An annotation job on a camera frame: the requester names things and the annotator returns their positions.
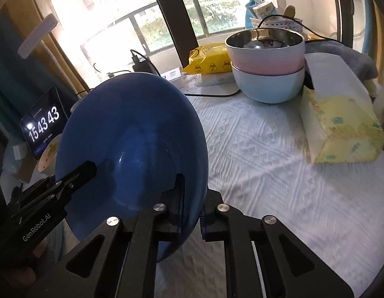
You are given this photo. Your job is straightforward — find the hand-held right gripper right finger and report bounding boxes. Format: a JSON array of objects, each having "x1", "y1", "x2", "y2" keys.
[{"x1": 199, "y1": 189, "x2": 355, "y2": 298}]

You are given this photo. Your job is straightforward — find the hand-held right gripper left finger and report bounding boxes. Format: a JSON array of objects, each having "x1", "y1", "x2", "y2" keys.
[{"x1": 57, "y1": 172, "x2": 186, "y2": 298}]

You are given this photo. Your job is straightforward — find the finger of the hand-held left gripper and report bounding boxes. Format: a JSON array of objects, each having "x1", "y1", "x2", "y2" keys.
[{"x1": 43, "y1": 160, "x2": 98, "y2": 204}]

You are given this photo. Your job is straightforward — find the person's left hand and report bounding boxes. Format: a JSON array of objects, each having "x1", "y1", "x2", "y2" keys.
[{"x1": 0, "y1": 240, "x2": 51, "y2": 286}]

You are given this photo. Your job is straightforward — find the cardboard box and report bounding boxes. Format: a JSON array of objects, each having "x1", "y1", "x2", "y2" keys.
[{"x1": 2, "y1": 144, "x2": 38, "y2": 184}]

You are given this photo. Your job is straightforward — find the black tablet with clock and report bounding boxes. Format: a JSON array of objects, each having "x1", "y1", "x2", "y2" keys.
[{"x1": 20, "y1": 87, "x2": 69, "y2": 161}]

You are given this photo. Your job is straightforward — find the small white box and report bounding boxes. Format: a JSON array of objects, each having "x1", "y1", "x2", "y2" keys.
[{"x1": 12, "y1": 144, "x2": 27, "y2": 162}]

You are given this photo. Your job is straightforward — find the teal curtain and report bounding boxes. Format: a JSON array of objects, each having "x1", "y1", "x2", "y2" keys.
[{"x1": 0, "y1": 12, "x2": 77, "y2": 145}]

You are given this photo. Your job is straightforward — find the black charger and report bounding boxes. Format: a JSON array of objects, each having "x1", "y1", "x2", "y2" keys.
[{"x1": 132, "y1": 56, "x2": 155, "y2": 74}]

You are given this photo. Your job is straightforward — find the white power strip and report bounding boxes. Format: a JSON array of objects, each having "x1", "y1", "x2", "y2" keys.
[{"x1": 160, "y1": 67, "x2": 190, "y2": 89}]

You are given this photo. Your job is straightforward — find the white wipes packet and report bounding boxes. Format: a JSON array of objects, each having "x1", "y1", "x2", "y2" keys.
[{"x1": 195, "y1": 73, "x2": 238, "y2": 87}]

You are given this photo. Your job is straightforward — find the light blue bowl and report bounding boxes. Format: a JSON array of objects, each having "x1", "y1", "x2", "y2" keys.
[{"x1": 231, "y1": 64, "x2": 306, "y2": 104}]

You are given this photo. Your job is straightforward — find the yellow wipes packet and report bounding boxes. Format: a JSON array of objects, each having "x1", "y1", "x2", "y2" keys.
[{"x1": 182, "y1": 44, "x2": 233, "y2": 76}]

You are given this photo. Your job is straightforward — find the yellow tissue pack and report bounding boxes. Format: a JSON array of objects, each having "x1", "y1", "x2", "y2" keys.
[{"x1": 300, "y1": 53, "x2": 384, "y2": 165}]

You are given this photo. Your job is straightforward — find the balcony railing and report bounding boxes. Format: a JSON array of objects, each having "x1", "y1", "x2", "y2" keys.
[{"x1": 80, "y1": 0, "x2": 273, "y2": 60}]

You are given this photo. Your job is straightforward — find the pink steel-lined bowl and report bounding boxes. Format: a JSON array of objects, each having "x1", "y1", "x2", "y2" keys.
[{"x1": 225, "y1": 29, "x2": 306, "y2": 77}]

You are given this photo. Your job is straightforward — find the yellow curtain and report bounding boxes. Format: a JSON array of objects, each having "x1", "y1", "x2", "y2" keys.
[{"x1": 2, "y1": 0, "x2": 90, "y2": 100}]

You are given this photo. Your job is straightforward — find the white plastic basket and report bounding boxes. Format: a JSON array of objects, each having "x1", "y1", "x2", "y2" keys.
[{"x1": 251, "y1": 17, "x2": 305, "y2": 33}]

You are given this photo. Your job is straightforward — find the blue plastic bag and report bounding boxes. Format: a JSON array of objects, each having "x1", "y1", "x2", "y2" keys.
[{"x1": 244, "y1": 0, "x2": 258, "y2": 29}]

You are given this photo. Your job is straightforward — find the grey cloth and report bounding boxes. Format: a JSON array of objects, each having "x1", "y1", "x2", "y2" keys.
[{"x1": 304, "y1": 39, "x2": 379, "y2": 80}]

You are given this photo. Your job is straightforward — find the black power strip cable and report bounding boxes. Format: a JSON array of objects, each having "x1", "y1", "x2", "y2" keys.
[{"x1": 182, "y1": 85, "x2": 241, "y2": 98}]

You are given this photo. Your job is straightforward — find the dark window frame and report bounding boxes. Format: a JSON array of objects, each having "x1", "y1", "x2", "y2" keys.
[{"x1": 146, "y1": 0, "x2": 376, "y2": 69}]

